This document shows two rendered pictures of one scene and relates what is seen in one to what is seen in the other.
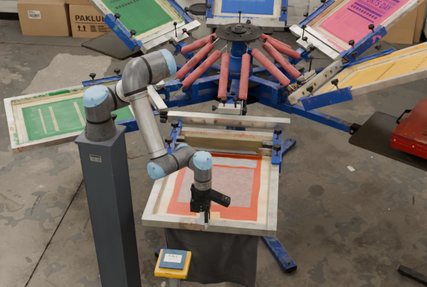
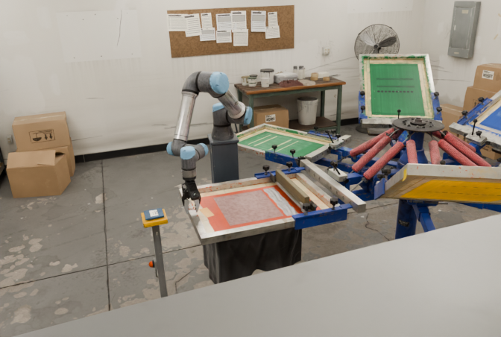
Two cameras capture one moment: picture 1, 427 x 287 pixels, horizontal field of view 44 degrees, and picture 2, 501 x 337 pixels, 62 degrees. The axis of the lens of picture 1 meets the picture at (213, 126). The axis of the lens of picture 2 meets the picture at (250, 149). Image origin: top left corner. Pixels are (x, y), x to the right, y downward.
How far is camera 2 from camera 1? 225 cm
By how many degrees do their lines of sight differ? 58
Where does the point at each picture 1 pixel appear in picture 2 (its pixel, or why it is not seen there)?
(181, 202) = (213, 199)
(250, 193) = (248, 221)
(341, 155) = not seen: outside the picture
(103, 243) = not seen: hidden behind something
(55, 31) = not seen: hidden behind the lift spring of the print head
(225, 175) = (262, 206)
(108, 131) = (218, 134)
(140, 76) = (189, 81)
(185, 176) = (244, 192)
